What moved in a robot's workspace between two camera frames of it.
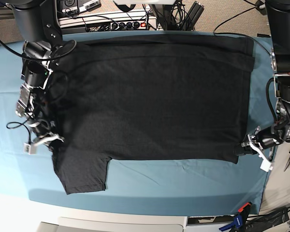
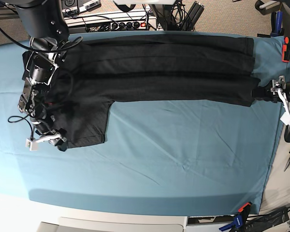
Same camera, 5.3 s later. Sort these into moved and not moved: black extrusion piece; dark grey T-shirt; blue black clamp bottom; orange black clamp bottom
Moved: dark grey T-shirt
Not moved: blue black clamp bottom; black extrusion piece; orange black clamp bottom
